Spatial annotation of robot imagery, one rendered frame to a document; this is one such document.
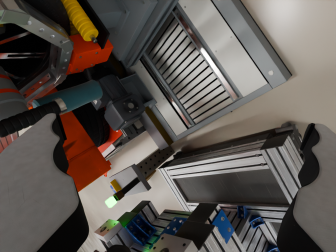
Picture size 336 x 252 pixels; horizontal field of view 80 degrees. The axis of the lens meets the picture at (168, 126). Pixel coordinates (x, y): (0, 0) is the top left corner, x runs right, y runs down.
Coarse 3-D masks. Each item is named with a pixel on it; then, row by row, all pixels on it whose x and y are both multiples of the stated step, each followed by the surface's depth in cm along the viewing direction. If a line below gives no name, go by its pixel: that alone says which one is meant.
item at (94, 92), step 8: (88, 72) 89; (72, 88) 82; (80, 88) 83; (88, 88) 85; (96, 88) 87; (48, 96) 76; (56, 96) 77; (64, 96) 78; (72, 96) 80; (80, 96) 82; (88, 96) 85; (96, 96) 88; (32, 104) 76; (40, 104) 73; (72, 104) 81; (80, 104) 84
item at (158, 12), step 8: (160, 0) 89; (168, 0) 84; (176, 0) 88; (160, 8) 91; (168, 8) 90; (152, 16) 95; (160, 16) 92; (144, 24) 100; (152, 24) 95; (160, 24) 99; (144, 32) 103; (152, 32) 101; (136, 40) 109; (144, 40) 104; (136, 48) 112; (144, 48) 113; (128, 56) 119; (136, 56) 116; (128, 64) 119
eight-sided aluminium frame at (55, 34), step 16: (0, 0) 44; (16, 0) 46; (0, 16) 44; (16, 16) 46; (32, 16) 49; (32, 32) 53; (48, 32) 57; (64, 32) 65; (64, 48) 67; (64, 64) 75; (32, 80) 82; (48, 80) 81; (32, 96) 82
